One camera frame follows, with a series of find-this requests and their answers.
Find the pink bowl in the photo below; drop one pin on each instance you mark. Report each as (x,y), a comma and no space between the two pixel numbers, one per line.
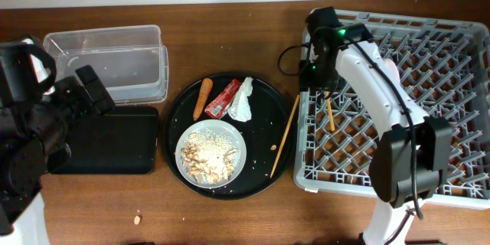
(392,67)

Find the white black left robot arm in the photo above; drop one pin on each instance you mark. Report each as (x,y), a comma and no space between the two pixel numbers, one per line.
(37,113)

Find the clear plastic bin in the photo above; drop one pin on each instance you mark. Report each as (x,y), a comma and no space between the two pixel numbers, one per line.
(131,61)

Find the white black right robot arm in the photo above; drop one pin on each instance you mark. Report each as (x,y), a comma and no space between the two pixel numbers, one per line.
(412,157)

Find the grey plate with food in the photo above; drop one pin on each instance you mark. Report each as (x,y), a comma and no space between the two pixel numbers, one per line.
(210,154)

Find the round black tray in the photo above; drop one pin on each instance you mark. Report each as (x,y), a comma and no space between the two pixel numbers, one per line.
(262,134)

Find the grey dishwasher rack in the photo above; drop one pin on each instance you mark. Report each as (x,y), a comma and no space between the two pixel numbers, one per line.
(443,65)

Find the red snack wrapper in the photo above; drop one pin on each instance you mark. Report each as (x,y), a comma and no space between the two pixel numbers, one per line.
(218,107)

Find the crumpled white tissue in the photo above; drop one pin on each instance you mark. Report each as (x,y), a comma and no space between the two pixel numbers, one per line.
(239,109)

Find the wooden chopstick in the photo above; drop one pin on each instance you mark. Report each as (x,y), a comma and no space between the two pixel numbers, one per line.
(329,109)
(285,134)

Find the orange carrot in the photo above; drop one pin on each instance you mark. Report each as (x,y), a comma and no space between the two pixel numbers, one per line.
(206,87)

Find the black rectangular bin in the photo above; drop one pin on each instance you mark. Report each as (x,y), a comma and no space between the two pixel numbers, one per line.
(122,142)

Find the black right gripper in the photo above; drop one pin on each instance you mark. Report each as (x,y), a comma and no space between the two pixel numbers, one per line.
(309,79)

